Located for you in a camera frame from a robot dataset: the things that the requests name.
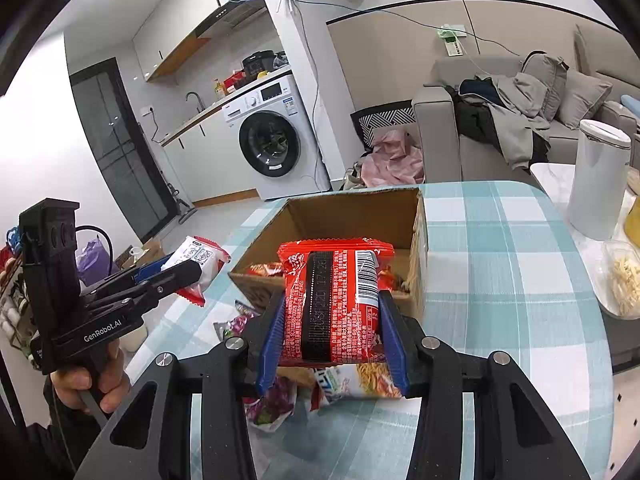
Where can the dark grey cushion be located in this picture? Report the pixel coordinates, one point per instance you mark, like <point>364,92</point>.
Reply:
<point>547,80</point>

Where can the grey floor mop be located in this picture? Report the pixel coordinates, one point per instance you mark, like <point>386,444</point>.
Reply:
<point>185,212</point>

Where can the brown cardboard box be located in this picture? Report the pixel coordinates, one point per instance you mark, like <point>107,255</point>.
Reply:
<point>350,220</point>

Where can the red box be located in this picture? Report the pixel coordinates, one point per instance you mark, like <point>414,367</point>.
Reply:
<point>234,81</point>

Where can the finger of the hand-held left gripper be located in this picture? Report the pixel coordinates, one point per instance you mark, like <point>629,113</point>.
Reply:
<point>175,275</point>
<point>150,267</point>

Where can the white kitchen base cabinet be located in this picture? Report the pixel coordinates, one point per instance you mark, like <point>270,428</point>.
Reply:
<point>210,160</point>

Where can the yellow soap bottle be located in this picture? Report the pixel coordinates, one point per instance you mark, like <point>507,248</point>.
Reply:
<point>219,91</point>

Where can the pink cloth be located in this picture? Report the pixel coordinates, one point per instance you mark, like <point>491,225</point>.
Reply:
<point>395,160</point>

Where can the white wall cabinets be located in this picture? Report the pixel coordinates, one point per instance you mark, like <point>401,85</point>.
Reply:
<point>170,35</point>

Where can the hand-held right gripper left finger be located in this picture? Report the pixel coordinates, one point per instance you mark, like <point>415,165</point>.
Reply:
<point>270,340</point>

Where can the purple and white snack packet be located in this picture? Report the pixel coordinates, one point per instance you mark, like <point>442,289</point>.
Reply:
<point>272,402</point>

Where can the orange noodle-stick snack packet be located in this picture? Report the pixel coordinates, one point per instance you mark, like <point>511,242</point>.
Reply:
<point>360,380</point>

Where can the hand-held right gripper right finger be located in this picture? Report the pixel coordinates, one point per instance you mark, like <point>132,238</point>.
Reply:
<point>395,350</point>

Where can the steel range hood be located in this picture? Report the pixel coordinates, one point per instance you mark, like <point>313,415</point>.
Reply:
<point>235,12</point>

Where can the white cylindrical bin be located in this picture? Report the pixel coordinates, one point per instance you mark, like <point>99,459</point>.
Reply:
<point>595,185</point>

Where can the red snack packet black band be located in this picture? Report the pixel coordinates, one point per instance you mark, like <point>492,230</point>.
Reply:
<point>330,300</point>

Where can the white washing machine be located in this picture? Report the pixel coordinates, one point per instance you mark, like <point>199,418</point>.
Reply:
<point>295,180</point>

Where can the cardboard box cat print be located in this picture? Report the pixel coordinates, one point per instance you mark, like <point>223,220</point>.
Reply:
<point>145,255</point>

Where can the red snack packet dark print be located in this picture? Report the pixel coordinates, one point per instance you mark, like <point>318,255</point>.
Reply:
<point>265,270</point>

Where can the grey jacket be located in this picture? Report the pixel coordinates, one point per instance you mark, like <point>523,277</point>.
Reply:
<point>515,110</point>

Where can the grey sofa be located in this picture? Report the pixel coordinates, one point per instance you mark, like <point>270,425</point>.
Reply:
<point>440,125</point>

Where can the yellow plastic bag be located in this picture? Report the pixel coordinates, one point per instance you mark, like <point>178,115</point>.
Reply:
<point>634,222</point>

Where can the person's left forearm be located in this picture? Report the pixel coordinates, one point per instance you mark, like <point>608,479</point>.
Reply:
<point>40,450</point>

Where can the person's left hand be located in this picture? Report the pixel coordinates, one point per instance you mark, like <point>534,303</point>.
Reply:
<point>75,377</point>

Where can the steel kitchen faucet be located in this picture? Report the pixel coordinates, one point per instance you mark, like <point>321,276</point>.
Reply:
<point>201,102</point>

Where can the light blue cushion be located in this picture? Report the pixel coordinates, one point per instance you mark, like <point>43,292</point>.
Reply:
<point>631,107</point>

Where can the shoe rack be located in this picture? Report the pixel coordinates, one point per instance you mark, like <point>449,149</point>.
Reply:
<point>15,310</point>

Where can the black framed glass door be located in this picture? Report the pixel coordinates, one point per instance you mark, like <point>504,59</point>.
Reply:
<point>115,150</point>

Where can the dark jacket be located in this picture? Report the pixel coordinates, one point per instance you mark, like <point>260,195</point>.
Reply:
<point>470,115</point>

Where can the white and red snack packet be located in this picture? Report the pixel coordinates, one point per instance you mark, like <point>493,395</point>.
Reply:
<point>200,255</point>

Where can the clear food container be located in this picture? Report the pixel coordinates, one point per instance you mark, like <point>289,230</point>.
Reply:
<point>622,277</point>

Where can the black pressure cooker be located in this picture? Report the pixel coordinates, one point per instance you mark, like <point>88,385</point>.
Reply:
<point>257,62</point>

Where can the blue sneaker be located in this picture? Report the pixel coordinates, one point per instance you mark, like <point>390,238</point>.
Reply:
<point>14,237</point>

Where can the white wall-mounted device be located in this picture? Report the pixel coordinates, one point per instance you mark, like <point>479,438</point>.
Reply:
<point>455,47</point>

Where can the teal checkered tablecloth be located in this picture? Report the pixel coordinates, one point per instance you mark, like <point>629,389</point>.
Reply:
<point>500,270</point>

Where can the purple plastic bag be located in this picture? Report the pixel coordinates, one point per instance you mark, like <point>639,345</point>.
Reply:
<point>95,262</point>

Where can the dark plastic bag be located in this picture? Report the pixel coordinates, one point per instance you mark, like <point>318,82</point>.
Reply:
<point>281,59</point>

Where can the black white patterned basket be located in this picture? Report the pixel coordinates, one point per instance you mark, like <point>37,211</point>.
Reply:
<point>380,120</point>

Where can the light grey cushion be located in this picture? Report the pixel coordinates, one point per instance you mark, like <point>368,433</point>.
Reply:
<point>582,97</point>

